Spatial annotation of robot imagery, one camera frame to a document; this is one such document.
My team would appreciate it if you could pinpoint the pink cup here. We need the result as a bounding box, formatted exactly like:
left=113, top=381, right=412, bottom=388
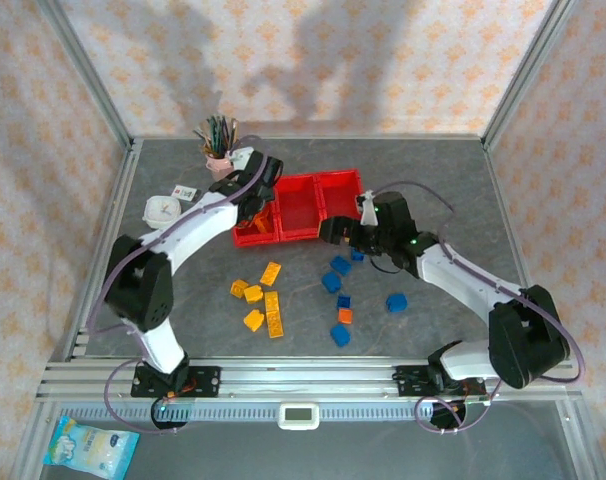
left=205, top=149, right=237, bottom=182

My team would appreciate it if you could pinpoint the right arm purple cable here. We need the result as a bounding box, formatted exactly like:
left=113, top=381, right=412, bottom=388
left=372, top=180, right=587, bottom=435

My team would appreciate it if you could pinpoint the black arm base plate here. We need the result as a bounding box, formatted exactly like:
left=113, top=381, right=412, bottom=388
left=395, top=364, right=490, bottom=402
left=131, top=366, right=222, bottom=399

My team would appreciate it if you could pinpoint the bundle of coloured pencils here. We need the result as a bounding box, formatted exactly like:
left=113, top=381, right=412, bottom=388
left=192, top=113, right=242, bottom=157

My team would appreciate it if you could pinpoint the grey slotted cable duct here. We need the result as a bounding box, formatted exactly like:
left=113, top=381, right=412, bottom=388
left=57, top=402, right=484, bottom=425

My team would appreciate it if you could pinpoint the yellow long lego plate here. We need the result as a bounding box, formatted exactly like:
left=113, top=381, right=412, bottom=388
left=266, top=309, right=287, bottom=340

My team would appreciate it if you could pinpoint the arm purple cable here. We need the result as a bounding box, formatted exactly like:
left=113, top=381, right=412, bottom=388
left=85, top=134, right=284, bottom=435
left=372, top=180, right=587, bottom=435

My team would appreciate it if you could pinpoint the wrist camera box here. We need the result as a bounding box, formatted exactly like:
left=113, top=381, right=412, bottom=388
left=227, top=148, right=257, bottom=171
left=355, top=191, right=380, bottom=227

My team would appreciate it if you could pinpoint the aluminium front rail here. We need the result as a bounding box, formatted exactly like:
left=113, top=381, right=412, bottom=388
left=35, top=356, right=583, bottom=402

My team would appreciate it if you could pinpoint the aluminium frame post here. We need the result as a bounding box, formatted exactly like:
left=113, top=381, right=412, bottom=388
left=36, top=0, right=136, bottom=151
left=481, top=0, right=580, bottom=150

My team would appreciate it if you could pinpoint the small white card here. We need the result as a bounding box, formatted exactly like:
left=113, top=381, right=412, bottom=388
left=171, top=183, right=202, bottom=202

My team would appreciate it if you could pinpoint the blue wet wipes pack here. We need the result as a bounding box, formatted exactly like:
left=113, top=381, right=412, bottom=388
left=42, top=415, right=141, bottom=480

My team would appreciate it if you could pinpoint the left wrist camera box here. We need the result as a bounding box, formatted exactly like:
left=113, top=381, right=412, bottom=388
left=227, top=148, right=257, bottom=171

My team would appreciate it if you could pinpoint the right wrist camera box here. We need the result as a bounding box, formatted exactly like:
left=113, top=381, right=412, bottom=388
left=355, top=191, right=380, bottom=227

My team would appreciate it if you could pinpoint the white digital timer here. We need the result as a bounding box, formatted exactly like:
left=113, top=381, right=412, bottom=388
left=276, top=402, right=320, bottom=430

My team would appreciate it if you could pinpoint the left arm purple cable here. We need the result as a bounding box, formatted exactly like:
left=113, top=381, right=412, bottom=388
left=85, top=134, right=284, bottom=435

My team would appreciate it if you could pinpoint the white square clock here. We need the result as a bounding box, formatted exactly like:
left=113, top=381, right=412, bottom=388
left=142, top=195, right=182, bottom=231

